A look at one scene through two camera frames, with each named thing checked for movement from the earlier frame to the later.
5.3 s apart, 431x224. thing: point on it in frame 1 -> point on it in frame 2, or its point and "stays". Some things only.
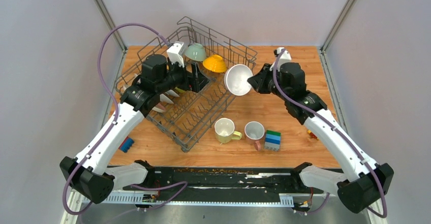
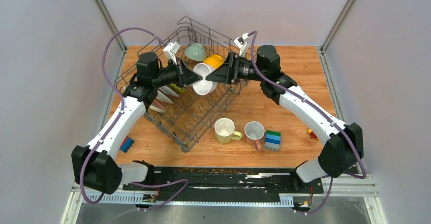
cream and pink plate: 159,107 stays
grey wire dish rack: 187,118 stays
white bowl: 236,78 -> 204,87
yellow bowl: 215,63 stays
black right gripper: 258,81 -> 228,72
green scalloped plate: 180,90 stays
